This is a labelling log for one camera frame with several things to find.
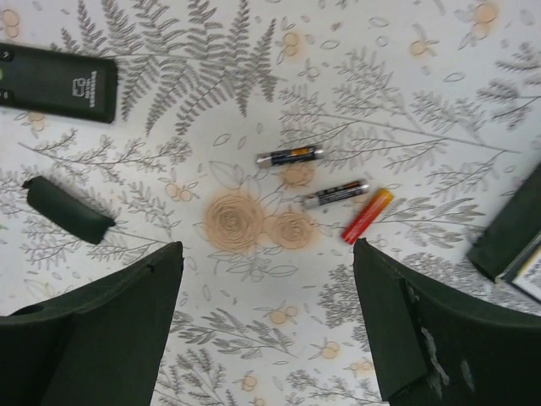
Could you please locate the small slim black remote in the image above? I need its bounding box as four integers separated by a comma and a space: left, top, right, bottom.
1, 42, 118, 123

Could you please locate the black battery cover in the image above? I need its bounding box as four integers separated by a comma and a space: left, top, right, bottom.
22, 176, 116, 244

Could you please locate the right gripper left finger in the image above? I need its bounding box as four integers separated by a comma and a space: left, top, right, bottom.
1, 242, 183, 405

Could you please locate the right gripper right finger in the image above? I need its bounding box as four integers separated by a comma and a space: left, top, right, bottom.
353, 239, 540, 405

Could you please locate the dark aaa battery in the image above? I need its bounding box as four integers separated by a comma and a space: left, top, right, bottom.
255, 145, 325, 168
301, 179, 369, 210

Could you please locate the red yellow AAA battery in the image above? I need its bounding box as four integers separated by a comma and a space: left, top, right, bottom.
342, 188, 394, 244

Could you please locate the black battery package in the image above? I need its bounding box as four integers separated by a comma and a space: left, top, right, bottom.
467, 167, 540, 303

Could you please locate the floral table mat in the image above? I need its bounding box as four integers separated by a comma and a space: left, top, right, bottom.
1, 1, 540, 405

